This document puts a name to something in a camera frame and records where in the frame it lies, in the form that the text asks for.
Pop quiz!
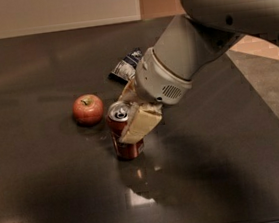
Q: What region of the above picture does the red coke can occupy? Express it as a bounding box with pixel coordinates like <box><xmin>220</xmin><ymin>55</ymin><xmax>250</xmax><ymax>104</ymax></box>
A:
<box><xmin>106</xmin><ymin>101</ymin><xmax>144</xmax><ymax>161</ymax></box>

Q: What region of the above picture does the blue white chip bag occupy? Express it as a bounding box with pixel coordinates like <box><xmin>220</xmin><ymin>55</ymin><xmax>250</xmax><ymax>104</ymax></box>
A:
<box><xmin>108</xmin><ymin>48</ymin><xmax>142</xmax><ymax>83</ymax></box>

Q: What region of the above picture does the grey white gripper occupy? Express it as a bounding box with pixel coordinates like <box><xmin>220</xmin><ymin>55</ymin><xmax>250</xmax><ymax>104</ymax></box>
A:
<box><xmin>119</xmin><ymin>48</ymin><xmax>192</xmax><ymax>144</ymax></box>

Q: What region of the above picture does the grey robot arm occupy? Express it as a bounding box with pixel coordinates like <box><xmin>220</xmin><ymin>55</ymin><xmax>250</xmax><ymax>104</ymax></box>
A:
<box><xmin>120</xmin><ymin>0</ymin><xmax>279</xmax><ymax>144</ymax></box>

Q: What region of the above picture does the red apple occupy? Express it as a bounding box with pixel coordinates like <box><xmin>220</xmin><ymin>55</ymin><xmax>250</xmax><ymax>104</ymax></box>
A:
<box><xmin>72</xmin><ymin>94</ymin><xmax>104</xmax><ymax>126</ymax></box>

